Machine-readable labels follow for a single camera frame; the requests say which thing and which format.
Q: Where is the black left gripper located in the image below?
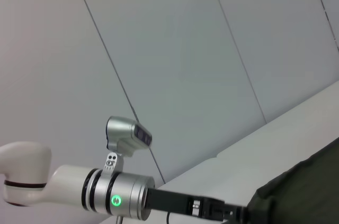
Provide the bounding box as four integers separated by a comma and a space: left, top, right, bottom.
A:
146, 187, 251, 222

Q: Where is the dark green shirt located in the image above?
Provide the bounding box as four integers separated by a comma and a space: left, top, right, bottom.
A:
246, 136, 339, 224

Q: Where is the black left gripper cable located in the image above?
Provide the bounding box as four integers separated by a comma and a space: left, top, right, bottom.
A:
115, 211, 176, 224

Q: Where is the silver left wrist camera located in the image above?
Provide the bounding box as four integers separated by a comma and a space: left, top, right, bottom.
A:
102, 115, 153, 176

